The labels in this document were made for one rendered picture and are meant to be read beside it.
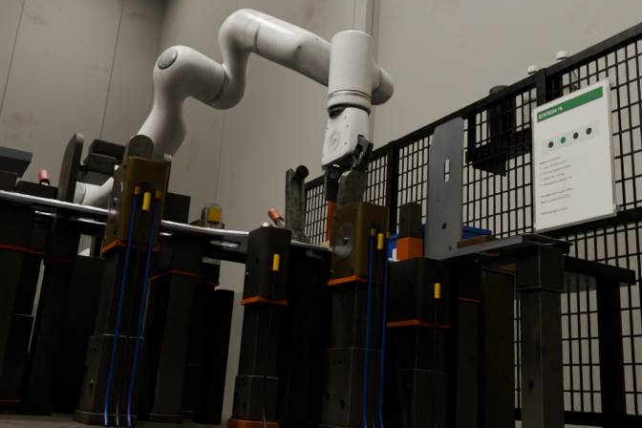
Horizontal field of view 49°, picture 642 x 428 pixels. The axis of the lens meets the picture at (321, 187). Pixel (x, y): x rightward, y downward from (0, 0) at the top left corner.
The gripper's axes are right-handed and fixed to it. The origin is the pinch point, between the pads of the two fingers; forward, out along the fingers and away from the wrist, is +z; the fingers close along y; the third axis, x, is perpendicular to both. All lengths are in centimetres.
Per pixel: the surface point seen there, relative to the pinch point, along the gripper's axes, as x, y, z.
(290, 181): -1.6, -19.8, -6.4
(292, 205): -0.6, -20.0, -1.2
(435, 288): 6.8, 18.9, 19.0
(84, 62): 55, -775, -356
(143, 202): -41.0, 17.6, 13.5
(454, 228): 26.5, -0.5, 2.5
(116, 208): -43.7, 14.1, 14.2
